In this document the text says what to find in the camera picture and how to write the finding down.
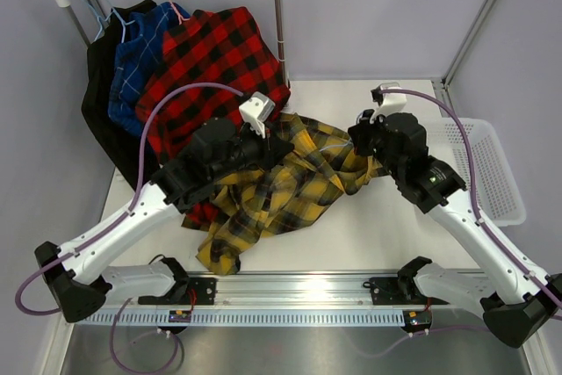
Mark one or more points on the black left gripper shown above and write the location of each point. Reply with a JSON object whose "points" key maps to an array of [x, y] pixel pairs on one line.
{"points": [[272, 149]]}

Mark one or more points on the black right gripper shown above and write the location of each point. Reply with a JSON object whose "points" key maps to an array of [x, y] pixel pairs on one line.
{"points": [[363, 130]]}

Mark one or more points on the light blue wire hanger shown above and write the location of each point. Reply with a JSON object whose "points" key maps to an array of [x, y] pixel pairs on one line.
{"points": [[346, 143]]}

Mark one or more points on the yellow plaid shirt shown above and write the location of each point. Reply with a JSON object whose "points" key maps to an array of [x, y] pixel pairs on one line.
{"points": [[252, 204]]}

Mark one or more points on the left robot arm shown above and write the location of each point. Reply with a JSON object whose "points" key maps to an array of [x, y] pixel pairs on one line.
{"points": [[79, 273]]}

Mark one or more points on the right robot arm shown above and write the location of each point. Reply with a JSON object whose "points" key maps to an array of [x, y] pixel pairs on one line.
{"points": [[517, 296]]}

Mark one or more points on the red black checked shirt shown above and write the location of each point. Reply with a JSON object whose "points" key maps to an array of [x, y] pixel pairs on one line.
{"points": [[211, 64]]}

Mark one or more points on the blue plaid shirt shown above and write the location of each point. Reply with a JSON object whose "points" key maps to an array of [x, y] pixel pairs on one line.
{"points": [[136, 59]]}

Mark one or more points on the blue hanger on rack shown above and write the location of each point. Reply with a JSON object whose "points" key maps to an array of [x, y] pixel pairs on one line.
{"points": [[124, 23], [99, 19]]}

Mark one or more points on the white perforated basket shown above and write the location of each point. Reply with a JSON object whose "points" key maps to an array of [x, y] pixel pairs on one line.
{"points": [[497, 191]]}

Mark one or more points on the black garment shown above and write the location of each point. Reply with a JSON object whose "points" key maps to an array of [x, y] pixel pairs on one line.
{"points": [[121, 147]]}

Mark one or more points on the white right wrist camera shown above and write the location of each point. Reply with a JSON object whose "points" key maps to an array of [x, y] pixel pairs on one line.
{"points": [[387, 103]]}

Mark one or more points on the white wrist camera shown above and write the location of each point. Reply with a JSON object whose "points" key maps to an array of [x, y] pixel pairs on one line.
{"points": [[387, 103], [255, 111]]}

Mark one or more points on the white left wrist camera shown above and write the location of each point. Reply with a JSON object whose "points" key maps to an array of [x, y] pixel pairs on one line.
{"points": [[255, 111]]}

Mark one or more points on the aluminium mounting rail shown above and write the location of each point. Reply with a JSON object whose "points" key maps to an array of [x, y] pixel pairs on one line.
{"points": [[286, 290]]}

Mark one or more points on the white slotted cable duct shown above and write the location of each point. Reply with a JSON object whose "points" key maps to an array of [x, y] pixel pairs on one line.
{"points": [[250, 318]]}

